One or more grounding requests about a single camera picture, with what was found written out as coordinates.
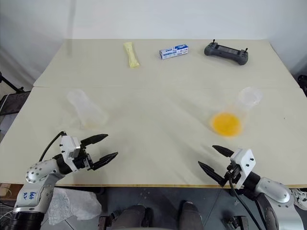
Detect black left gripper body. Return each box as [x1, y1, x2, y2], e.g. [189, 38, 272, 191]
[72, 143, 94, 172]

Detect thin white wires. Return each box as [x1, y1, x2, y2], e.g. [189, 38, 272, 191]
[0, 202, 15, 219]

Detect dark grey remote controller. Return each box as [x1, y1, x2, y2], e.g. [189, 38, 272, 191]
[203, 39, 249, 67]

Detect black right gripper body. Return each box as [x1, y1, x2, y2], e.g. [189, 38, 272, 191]
[224, 161, 242, 186]

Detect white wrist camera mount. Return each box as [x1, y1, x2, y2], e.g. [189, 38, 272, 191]
[229, 148, 256, 188]
[59, 135, 81, 172]

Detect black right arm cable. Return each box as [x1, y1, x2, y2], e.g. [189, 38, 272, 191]
[227, 171, 263, 230]

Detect dark rounded shape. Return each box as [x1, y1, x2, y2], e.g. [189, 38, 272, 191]
[179, 200, 205, 230]
[114, 204, 154, 230]

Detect crumpled white plastic bag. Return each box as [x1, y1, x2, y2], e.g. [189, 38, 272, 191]
[47, 187, 103, 226]

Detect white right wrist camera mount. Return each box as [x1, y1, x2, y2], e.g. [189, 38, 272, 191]
[229, 148, 256, 188]

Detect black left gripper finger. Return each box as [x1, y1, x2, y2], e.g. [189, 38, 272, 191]
[87, 151, 119, 172]
[81, 134, 109, 148]

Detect large clear conical flask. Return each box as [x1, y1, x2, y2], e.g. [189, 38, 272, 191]
[209, 86, 263, 139]

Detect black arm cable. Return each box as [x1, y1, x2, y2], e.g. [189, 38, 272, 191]
[38, 130, 67, 162]
[227, 171, 263, 230]

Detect black flat case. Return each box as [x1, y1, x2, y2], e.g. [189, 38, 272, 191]
[0, 91, 31, 114]

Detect clear cup with orange liquid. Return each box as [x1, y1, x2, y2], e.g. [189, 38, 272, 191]
[65, 88, 109, 130]

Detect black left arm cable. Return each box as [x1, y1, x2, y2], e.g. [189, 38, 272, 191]
[38, 130, 67, 162]

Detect blue and white box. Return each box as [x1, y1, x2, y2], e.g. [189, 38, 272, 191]
[159, 43, 189, 61]

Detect black tripod stand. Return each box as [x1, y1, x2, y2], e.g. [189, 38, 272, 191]
[0, 70, 25, 93]

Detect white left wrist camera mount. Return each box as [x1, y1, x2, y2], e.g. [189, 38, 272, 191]
[59, 135, 81, 172]

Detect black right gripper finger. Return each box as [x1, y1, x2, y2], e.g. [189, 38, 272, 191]
[212, 144, 235, 159]
[198, 161, 226, 187]

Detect pale yellow tube packet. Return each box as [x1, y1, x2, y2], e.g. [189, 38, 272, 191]
[122, 42, 141, 69]

